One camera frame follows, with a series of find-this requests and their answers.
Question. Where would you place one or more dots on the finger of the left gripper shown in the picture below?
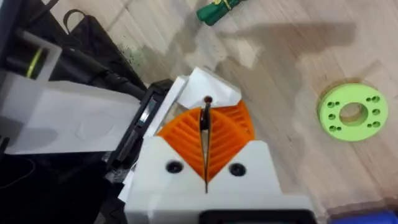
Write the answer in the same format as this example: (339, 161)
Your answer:
(211, 87)

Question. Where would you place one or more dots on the blue electric screwdriver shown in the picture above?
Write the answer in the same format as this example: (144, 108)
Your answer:
(363, 217)

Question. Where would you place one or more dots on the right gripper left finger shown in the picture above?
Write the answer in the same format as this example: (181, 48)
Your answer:
(174, 146)

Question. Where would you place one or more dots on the black fabric bag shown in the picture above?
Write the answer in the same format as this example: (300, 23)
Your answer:
(90, 40)

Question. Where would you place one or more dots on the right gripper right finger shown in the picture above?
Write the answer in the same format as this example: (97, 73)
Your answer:
(236, 155)

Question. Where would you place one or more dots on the green toy vegetable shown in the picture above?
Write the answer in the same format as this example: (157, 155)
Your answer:
(216, 11)

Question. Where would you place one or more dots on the green disc with holes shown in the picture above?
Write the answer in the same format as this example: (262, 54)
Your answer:
(353, 112)

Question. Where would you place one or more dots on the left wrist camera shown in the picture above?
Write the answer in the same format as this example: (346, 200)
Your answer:
(31, 59)

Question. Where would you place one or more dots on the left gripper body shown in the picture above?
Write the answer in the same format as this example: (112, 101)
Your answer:
(71, 118)

